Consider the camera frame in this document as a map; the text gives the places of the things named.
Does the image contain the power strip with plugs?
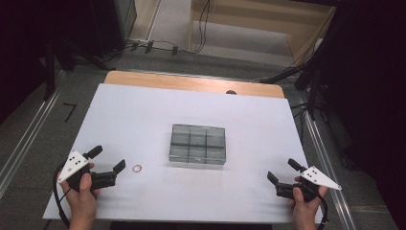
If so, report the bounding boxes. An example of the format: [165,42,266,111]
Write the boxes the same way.
[125,38,180,57]

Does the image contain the wooden table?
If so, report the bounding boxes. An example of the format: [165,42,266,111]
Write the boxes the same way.
[103,70,285,99]

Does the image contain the wooden shelf cabinet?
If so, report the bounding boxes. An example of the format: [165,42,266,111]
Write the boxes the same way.
[188,0,338,66]

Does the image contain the left hand-held gripper black cable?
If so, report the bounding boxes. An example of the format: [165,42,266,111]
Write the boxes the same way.
[52,162,71,228]

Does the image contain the hand-held gripper black cable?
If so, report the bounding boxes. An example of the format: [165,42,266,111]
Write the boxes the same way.
[52,162,71,228]
[317,194,329,230]

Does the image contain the white board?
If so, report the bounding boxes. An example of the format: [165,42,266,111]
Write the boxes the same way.
[42,83,326,224]

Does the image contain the person's left hand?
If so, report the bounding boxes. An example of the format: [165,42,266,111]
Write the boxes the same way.
[60,162,101,224]

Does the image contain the black hanging cable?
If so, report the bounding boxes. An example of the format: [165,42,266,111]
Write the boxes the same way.
[194,0,212,55]

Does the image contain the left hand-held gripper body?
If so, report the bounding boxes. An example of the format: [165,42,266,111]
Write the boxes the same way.
[56,149,118,194]

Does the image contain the black curtain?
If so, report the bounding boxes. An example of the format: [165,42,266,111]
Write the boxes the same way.
[300,0,406,230]
[0,0,97,126]

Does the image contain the metal floor rail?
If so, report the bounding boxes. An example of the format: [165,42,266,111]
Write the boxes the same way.
[300,92,357,230]
[0,71,68,196]

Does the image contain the right hand-held gripper black cable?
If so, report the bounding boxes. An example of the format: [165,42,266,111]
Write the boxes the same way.
[317,194,329,230]

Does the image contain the clear plastic compartment box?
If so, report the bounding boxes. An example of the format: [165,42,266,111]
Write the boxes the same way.
[168,124,227,166]

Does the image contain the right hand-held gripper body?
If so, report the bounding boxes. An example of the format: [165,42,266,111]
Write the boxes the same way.
[275,166,343,203]

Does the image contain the person's right hand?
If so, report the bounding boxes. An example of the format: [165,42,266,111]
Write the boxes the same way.
[288,176,329,224]

